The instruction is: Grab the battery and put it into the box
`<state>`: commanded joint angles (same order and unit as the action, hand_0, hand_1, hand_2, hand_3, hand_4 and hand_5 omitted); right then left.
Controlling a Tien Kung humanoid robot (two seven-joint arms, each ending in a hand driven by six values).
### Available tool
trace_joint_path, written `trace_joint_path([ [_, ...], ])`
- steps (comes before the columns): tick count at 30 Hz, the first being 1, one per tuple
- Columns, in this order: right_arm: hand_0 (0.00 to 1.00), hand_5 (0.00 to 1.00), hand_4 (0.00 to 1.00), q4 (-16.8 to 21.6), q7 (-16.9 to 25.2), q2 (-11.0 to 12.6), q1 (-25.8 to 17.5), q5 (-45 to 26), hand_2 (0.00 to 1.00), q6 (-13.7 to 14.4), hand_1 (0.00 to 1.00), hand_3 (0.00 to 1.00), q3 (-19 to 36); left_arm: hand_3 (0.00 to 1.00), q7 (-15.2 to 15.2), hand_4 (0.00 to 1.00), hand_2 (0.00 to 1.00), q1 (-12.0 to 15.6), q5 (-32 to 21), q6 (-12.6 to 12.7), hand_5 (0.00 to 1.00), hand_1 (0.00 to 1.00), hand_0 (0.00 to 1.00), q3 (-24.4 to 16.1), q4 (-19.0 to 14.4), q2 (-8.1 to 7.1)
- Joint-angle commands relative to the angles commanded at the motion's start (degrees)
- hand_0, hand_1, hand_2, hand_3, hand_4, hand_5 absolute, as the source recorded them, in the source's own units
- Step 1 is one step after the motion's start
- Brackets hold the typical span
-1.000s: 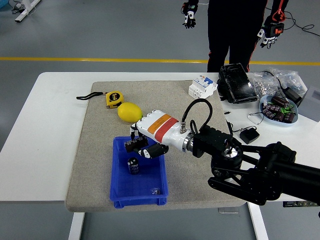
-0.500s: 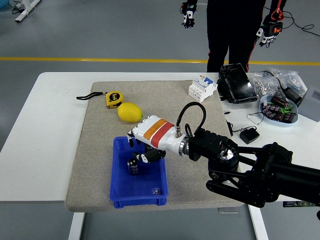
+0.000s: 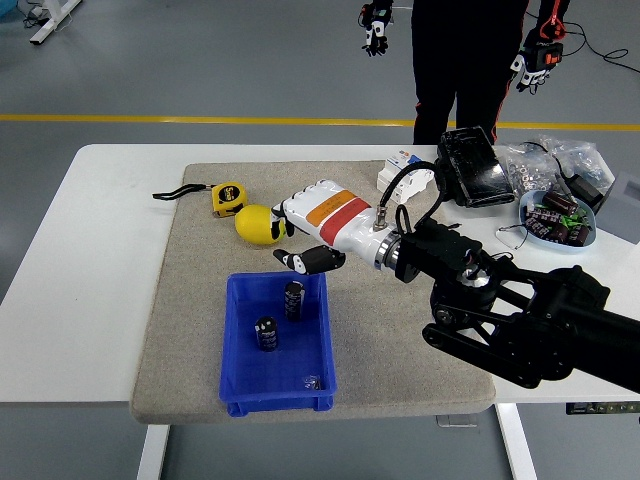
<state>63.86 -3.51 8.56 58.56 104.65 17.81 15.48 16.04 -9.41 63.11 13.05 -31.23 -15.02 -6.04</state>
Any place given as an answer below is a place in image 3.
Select person's left hand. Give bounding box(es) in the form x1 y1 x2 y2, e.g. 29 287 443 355
509 42 565 94

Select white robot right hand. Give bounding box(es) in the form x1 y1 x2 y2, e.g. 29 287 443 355
269 179 389 275

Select person's right hand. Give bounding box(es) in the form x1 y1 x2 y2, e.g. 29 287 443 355
360 2 392 57

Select blue plastic box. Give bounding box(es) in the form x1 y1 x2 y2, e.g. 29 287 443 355
218 269 338 417

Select grey box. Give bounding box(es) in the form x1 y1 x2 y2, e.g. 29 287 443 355
594 169 640 245

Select person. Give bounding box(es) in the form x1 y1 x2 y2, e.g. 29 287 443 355
410 0 530 146

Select yellow lemon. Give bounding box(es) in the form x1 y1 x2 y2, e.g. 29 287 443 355
234 204 287 246

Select white circuit breaker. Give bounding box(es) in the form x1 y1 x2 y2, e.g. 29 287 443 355
376 149 437 206

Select yellow tape measure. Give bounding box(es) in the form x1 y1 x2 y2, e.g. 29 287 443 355
152 181 249 219

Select clear bag of blue parts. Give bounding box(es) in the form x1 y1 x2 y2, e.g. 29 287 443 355
542 135 616 192

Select clear bag of metal nuts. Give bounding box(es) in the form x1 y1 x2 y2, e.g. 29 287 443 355
499 143 557 197

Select glossy black device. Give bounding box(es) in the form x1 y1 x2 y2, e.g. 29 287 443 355
433 126 517 209

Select grey-brown mat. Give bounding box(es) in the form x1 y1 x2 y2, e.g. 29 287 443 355
129 159 497 425

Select black power adapter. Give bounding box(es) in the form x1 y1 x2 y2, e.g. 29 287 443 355
567 172 606 209

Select light blue bowl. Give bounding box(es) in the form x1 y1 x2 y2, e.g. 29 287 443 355
518 188 599 254

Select white table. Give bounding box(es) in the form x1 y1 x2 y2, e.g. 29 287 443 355
0 143 640 480

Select table control panel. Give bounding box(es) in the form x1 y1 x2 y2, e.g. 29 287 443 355
565 401 640 416

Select black floor cable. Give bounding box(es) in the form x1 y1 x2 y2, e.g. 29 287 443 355
564 19 640 76

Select thin black and white wire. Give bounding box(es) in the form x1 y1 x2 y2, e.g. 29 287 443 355
495 222 531 251

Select metal bracket under table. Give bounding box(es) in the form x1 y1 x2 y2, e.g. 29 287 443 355
434 413 479 429

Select white metal frame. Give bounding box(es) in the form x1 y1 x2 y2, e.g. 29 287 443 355
29 0 84 45

